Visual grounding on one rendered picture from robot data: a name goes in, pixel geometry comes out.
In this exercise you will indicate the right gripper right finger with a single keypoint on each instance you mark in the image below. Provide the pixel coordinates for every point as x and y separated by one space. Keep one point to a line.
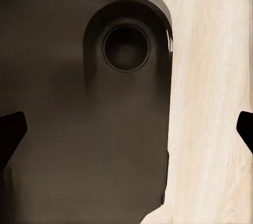
245 128

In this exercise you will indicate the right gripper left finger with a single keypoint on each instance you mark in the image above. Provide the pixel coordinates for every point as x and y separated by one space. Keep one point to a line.
13 127

